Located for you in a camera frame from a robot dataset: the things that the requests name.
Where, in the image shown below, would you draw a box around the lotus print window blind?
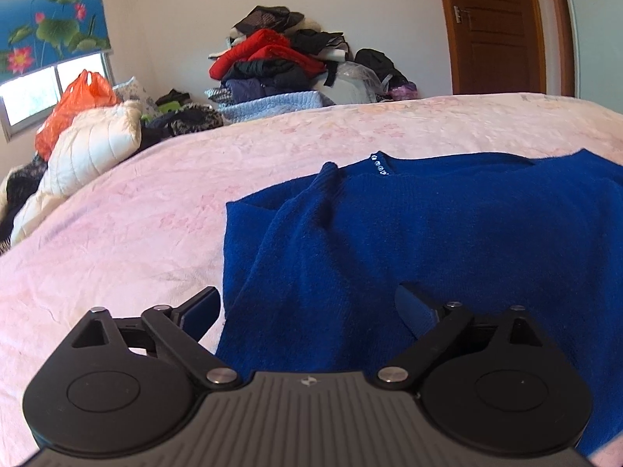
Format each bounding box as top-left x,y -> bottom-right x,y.
0,0 -> 113,81

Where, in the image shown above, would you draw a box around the navy padded jacket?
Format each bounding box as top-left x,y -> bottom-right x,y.
221,79 -> 322,103

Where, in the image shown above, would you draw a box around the red garment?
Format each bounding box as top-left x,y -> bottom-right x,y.
209,28 -> 327,79

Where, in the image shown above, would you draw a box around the white floral cloth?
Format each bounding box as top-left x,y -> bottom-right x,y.
112,77 -> 159,112

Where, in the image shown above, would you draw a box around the grey brown garment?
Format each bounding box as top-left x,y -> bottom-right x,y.
231,5 -> 305,35

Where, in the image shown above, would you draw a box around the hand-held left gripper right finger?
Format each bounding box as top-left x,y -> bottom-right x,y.
377,283 -> 543,392

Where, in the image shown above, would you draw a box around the window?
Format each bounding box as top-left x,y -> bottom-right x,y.
0,51 -> 115,143

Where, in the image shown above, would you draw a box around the blue knit sweater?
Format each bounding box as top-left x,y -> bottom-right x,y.
214,150 -> 623,458

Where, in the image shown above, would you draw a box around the black jacket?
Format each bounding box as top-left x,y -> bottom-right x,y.
221,58 -> 310,91

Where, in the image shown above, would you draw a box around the purple bag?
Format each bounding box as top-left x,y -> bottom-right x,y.
387,83 -> 419,103

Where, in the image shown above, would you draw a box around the pink bed sheet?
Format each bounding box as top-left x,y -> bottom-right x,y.
0,91 -> 623,467

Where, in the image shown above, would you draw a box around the clear plastic bag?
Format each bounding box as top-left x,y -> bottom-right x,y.
333,61 -> 385,104

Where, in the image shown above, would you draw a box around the black bag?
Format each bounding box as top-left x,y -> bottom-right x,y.
354,49 -> 410,89

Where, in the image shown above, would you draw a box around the dark mottled garment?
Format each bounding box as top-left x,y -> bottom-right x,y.
141,104 -> 225,142

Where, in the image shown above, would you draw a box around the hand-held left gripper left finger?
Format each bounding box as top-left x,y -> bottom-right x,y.
72,286 -> 240,391

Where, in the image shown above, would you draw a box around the brown wooden door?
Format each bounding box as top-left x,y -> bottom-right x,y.
433,0 -> 577,98

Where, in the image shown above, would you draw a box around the green and black garment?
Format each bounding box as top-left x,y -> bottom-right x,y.
156,89 -> 192,116

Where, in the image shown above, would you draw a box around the light blue knitted garment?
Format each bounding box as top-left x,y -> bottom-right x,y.
216,90 -> 336,125

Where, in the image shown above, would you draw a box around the black patterned clothes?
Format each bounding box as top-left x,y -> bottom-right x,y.
0,156 -> 49,254

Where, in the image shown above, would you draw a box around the orange plastic bag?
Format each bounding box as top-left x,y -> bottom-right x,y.
35,69 -> 120,161

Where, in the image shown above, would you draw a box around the white puffer jacket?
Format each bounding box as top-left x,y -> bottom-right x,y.
11,100 -> 144,244

